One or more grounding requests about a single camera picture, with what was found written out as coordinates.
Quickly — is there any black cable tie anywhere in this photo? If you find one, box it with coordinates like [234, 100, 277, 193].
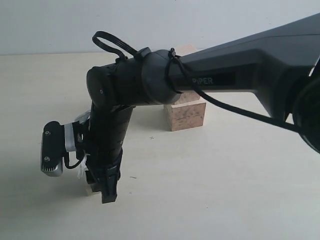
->
[164, 47, 182, 94]

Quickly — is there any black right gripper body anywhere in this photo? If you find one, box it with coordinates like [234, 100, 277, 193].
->
[85, 152, 122, 204]

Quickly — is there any smallest wooden cube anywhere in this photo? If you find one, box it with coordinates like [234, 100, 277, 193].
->
[85, 182, 101, 196]

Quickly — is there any black cable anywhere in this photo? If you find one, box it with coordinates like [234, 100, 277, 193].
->
[91, 30, 305, 135]

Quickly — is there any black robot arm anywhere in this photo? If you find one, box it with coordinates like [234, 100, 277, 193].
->
[86, 14, 320, 203]

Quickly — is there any largest wooden cube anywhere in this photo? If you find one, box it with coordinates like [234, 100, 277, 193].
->
[163, 92, 206, 132]

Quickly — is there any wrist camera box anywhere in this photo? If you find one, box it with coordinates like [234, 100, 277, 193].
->
[40, 110, 91, 177]

